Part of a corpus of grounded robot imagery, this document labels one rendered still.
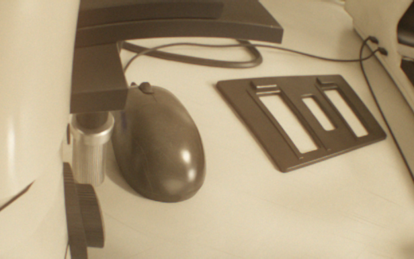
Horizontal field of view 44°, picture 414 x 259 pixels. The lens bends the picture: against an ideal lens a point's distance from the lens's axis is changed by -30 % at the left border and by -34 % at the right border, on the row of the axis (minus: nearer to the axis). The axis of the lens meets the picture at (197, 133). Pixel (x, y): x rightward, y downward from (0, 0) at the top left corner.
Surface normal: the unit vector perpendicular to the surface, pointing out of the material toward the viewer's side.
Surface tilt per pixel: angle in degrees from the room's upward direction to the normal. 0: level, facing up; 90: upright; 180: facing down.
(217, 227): 0
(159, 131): 17
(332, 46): 0
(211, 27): 90
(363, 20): 90
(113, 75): 0
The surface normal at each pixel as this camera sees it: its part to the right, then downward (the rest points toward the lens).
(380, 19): -0.95, 0.03
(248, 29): 0.27, 0.62
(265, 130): 0.18, -0.78
